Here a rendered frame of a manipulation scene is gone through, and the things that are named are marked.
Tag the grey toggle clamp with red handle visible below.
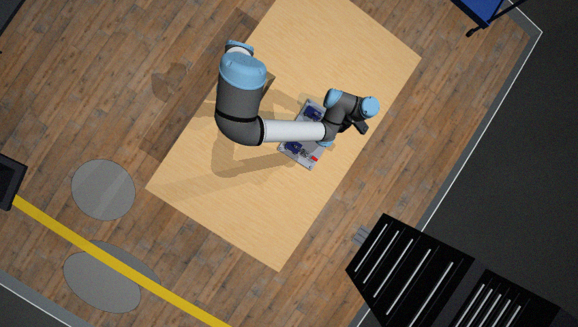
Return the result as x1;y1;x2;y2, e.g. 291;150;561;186
294;145;318;161

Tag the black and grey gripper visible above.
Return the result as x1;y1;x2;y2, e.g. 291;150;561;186
338;115;353;133

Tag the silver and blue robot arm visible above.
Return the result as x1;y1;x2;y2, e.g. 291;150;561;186
215;40;380;147

